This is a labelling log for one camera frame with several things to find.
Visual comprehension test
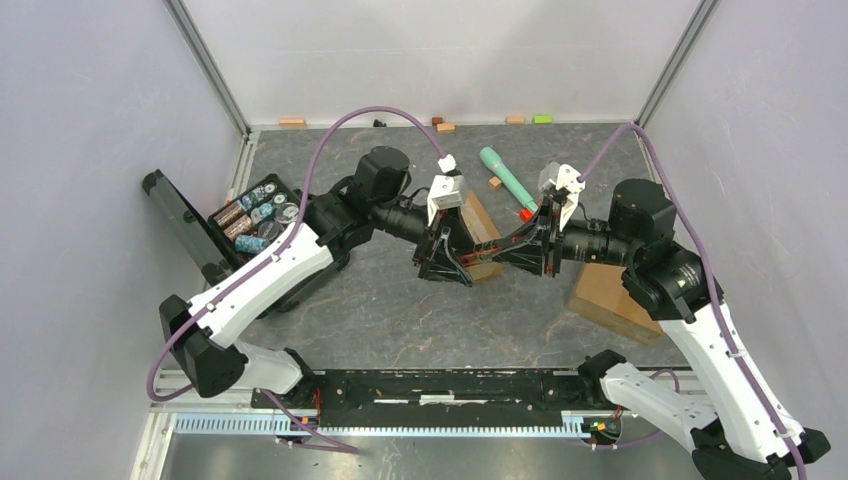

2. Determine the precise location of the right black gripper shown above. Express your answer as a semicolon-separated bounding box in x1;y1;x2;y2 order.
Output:
492;194;640;276

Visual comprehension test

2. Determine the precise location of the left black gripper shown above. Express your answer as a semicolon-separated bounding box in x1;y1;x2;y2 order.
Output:
372;198;479;287

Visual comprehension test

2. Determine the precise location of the brown cardboard express box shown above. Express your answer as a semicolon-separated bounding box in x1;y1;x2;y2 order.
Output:
461;190;505;284

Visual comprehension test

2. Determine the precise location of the red box cutter knife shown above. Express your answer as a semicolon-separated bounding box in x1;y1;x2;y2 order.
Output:
456;247;503;268

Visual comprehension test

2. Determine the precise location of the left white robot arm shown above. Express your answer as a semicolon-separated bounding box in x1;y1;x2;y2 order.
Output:
160;146;465;408

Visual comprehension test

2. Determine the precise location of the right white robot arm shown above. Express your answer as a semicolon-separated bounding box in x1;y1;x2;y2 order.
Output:
493;179;830;479

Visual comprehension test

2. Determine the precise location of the flat brown cardboard box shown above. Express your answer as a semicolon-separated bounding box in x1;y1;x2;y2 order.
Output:
567;264;665;345

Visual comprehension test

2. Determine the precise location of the black case with poker chips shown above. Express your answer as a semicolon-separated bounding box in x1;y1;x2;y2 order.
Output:
141;170;300;286

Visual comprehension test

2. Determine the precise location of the tan block far left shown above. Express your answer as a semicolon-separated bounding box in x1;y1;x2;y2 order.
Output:
278;117;307;130

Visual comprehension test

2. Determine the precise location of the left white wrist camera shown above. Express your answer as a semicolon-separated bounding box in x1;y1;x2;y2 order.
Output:
426;154;468;226

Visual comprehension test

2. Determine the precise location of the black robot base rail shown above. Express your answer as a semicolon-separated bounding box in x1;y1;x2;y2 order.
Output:
251;368;615;428

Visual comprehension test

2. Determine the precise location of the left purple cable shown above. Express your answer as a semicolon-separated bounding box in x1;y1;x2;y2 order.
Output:
145;105;458;456

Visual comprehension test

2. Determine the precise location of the purple cable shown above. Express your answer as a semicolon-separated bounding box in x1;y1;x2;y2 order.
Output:
576;122;810;480
145;105;458;456

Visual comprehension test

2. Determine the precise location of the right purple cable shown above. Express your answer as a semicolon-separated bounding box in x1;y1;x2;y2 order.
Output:
576;122;810;480

